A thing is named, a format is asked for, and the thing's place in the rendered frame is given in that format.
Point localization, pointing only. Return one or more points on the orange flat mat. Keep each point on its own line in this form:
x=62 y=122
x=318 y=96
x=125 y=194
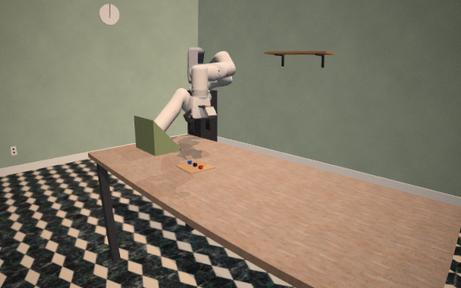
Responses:
x=191 y=169

